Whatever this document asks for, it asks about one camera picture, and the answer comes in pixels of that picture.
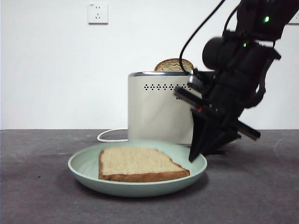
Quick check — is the light toast bread slice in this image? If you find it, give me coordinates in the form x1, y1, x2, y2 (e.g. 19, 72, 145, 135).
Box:
98, 147, 191, 183

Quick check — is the pale green round plate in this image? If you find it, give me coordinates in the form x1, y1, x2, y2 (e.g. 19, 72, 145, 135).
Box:
68, 139, 208, 198

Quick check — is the cream two-slot toaster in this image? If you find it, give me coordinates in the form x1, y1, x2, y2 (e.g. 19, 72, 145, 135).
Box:
128, 70, 237, 147

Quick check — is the dark rounded bread slice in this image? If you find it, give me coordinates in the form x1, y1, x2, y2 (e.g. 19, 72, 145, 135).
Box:
154, 58, 194, 72

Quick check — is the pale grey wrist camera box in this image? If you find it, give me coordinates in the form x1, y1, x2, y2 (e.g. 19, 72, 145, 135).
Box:
186, 68, 203, 94

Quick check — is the long black arm cable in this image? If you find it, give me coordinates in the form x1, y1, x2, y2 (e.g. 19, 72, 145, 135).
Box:
179, 0, 225, 76

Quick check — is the short black arm cable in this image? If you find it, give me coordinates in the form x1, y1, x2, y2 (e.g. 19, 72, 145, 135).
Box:
223, 8, 241, 33

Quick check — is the white toaster power cable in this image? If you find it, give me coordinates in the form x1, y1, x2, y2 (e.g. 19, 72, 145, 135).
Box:
97, 129, 129, 143

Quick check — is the white wall socket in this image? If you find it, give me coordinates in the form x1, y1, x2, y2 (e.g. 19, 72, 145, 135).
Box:
288, 10, 299, 25
88, 2, 109, 25

